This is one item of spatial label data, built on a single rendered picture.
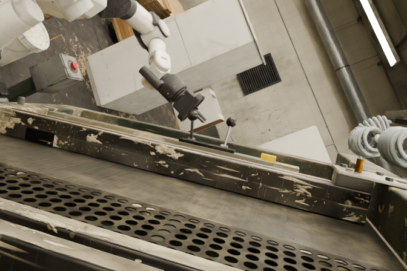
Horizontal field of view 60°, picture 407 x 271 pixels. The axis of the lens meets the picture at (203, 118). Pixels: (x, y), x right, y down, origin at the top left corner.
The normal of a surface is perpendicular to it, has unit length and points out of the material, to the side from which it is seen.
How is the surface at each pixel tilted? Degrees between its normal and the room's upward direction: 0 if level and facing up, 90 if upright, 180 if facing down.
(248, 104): 90
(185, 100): 90
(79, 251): 57
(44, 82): 90
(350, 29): 90
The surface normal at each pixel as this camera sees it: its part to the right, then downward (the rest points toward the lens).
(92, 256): 0.20, -0.98
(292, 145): -0.26, -0.10
